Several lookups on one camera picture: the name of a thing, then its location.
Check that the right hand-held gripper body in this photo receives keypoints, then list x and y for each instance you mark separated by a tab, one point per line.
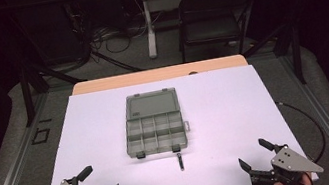
291	162

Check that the small dark metal bolt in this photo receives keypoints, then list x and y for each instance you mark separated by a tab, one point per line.
180	161

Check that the clear grey plastic organizer box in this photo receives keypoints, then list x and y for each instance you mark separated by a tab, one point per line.
155	131

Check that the white board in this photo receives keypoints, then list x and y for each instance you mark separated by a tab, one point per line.
223	113

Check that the black metal stand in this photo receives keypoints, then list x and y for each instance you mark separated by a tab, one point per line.
27	95
297	53

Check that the wooden table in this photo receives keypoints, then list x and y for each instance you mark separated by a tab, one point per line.
149	75

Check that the black folding chair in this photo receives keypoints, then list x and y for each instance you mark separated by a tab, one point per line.
209	30

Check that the wooden desk with white leg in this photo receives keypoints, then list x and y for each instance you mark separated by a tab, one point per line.
149	24

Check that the black rectangular floor frame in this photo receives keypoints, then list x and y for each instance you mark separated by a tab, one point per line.
33	137

